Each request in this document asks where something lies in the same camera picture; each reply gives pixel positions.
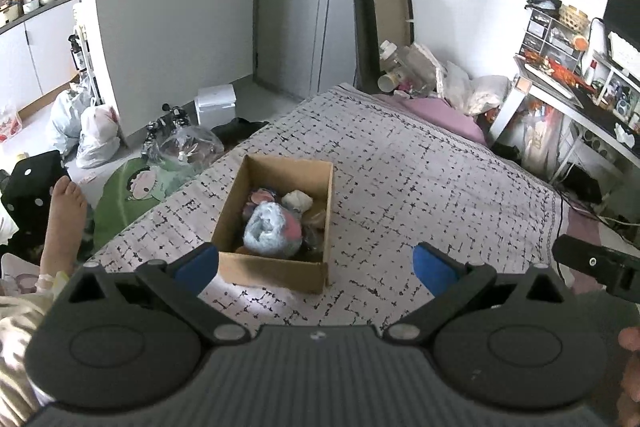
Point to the bare foot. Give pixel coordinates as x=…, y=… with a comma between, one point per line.
x=62, y=227

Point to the woven basket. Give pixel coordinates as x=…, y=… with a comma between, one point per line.
x=574, y=18

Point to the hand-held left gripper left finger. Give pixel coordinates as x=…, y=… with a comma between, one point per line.
x=197, y=264

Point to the white bottle rack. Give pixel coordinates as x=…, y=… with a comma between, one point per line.
x=82, y=57

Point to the grey fluffy plush toy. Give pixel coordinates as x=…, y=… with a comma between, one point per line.
x=272, y=227

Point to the desktop shelf organizer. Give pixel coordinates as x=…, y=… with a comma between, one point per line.
x=550, y=39

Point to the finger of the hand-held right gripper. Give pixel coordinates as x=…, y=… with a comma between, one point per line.
x=595, y=259

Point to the plastic bottle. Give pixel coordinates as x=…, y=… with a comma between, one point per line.
x=387, y=53

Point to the white kitchen cabinet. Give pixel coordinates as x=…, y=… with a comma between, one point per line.
x=30, y=57

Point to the grey plastic bag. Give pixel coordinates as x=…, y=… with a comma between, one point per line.
x=65, y=117

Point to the white plastic bag red print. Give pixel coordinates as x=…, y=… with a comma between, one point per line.
x=100, y=134

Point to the person's right hand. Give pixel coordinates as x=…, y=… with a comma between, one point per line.
x=631, y=339

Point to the white crumpled plastic bag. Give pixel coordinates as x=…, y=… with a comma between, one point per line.
x=477, y=93

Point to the black polka dot cloth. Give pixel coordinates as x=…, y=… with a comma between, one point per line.
x=30, y=192

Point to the person's striped clothing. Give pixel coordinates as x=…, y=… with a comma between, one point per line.
x=17, y=347

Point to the pink round plush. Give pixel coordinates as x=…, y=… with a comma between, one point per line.
x=260, y=196

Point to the grey printed bed blanket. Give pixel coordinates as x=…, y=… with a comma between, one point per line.
x=410, y=167

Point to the white small box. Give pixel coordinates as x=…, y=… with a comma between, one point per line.
x=216, y=104

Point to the brown cardboard box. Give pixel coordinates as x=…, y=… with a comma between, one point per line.
x=277, y=257

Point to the clear plastic bag pile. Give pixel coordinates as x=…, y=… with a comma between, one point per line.
x=425, y=67

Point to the green cartoon mat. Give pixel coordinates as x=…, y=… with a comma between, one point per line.
x=135, y=192

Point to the grey door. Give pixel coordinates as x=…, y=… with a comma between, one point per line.
x=310, y=7

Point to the black leaning board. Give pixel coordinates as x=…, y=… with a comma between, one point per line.
x=364, y=32

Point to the flat cardboard sheet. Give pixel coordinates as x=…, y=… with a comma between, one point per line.
x=392, y=4

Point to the paper cup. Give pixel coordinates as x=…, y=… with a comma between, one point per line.
x=387, y=82

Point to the black monitor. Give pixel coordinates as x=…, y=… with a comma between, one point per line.
x=624, y=2

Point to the white desk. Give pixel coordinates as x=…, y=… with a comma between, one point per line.
x=565, y=99

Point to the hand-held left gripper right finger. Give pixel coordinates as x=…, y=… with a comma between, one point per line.
x=434, y=268

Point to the black tripod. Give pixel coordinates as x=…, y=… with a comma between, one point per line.
x=165, y=124

